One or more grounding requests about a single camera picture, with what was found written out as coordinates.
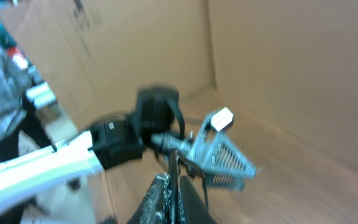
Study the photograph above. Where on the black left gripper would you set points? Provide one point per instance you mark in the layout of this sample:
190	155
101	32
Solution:
213	154

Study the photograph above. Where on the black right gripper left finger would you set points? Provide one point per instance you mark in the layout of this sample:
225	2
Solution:
153	208

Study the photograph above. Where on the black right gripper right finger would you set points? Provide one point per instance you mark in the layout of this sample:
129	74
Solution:
191	208

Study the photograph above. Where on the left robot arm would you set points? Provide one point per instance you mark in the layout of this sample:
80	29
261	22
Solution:
157	123

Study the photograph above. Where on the cardboard back panel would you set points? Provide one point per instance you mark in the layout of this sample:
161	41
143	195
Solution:
291	63

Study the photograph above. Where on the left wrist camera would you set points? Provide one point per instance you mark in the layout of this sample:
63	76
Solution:
222	119

